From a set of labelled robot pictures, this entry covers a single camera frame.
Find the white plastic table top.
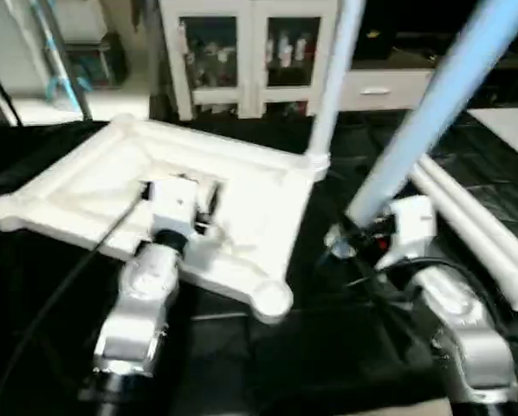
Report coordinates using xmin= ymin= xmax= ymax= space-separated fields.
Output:
xmin=0 ymin=114 xmax=332 ymax=324

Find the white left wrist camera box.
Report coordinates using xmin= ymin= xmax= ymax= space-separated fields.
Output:
xmin=141 ymin=176 xmax=223 ymax=263

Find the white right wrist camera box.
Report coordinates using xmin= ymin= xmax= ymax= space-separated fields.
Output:
xmin=387 ymin=194 xmax=439 ymax=263

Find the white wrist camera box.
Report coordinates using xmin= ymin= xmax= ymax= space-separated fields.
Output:
xmin=387 ymin=194 xmax=439 ymax=263
xmin=141 ymin=176 xmax=223 ymax=263

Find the white plastic table leg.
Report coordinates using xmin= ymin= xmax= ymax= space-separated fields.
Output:
xmin=405 ymin=168 xmax=518 ymax=313
xmin=344 ymin=0 xmax=518 ymax=231
xmin=422 ymin=154 xmax=518 ymax=263
xmin=303 ymin=0 xmax=366 ymax=176

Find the black work mat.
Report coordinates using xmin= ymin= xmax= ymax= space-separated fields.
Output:
xmin=0 ymin=113 xmax=518 ymax=416

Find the white glass door cabinet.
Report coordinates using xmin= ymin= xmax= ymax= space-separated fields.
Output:
xmin=158 ymin=0 xmax=340 ymax=122

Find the white drawer cabinet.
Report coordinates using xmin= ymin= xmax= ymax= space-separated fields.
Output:
xmin=354 ymin=0 xmax=518 ymax=109

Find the blue frame trolley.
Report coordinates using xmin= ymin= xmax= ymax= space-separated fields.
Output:
xmin=23 ymin=0 xmax=128 ymax=98

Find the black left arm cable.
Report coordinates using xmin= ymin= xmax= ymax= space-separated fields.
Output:
xmin=0 ymin=185 xmax=153 ymax=416

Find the white drawer unit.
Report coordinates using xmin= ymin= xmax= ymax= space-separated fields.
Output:
xmin=335 ymin=68 xmax=435 ymax=114

